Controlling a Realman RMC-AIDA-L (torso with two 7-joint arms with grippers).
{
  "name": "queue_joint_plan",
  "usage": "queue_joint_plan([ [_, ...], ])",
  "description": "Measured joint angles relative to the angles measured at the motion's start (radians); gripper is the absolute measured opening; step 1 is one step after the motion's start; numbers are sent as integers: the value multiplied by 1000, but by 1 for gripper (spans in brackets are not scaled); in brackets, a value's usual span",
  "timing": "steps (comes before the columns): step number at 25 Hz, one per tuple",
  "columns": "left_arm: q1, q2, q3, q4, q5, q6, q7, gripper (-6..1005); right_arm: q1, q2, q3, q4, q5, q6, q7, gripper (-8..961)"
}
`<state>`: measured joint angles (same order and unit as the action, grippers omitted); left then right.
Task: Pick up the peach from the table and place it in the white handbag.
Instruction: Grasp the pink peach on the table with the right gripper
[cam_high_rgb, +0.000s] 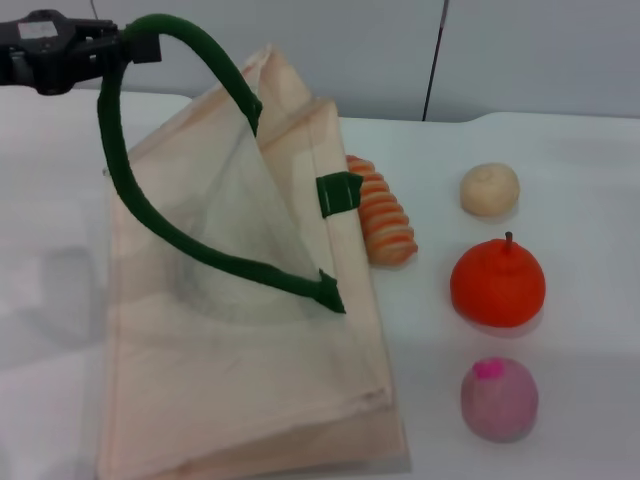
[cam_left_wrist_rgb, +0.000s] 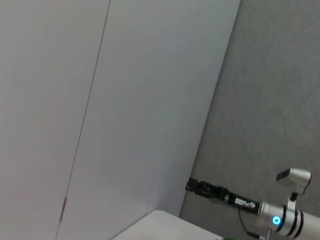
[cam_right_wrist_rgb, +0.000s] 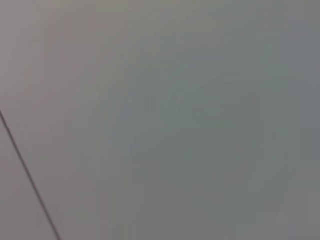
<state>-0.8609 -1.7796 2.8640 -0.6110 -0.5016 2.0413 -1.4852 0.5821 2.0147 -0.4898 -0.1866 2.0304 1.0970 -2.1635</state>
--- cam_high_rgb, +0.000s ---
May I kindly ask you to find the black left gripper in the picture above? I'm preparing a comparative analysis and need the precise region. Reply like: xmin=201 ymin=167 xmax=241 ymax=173
xmin=0 ymin=8 xmax=164 ymax=97

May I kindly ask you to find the cream handbag with green handle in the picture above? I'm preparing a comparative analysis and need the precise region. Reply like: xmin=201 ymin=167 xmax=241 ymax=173
xmin=94 ymin=13 xmax=414 ymax=480

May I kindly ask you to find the pink peach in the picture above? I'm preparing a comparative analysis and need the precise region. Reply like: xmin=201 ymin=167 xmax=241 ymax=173
xmin=459 ymin=356 xmax=541 ymax=443

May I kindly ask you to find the black thin pole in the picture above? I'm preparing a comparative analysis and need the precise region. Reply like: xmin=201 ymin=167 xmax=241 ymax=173
xmin=421 ymin=0 xmax=452 ymax=123

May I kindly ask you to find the orange striped bread loaf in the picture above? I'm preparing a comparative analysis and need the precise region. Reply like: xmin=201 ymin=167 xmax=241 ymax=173
xmin=345 ymin=154 xmax=418 ymax=268

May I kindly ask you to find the cream round bun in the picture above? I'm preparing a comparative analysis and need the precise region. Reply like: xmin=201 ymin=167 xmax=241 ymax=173
xmin=459 ymin=162 xmax=522 ymax=218

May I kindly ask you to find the orange fruit with stem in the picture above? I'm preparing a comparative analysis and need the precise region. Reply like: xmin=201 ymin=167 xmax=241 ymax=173
xmin=449 ymin=230 xmax=548 ymax=329

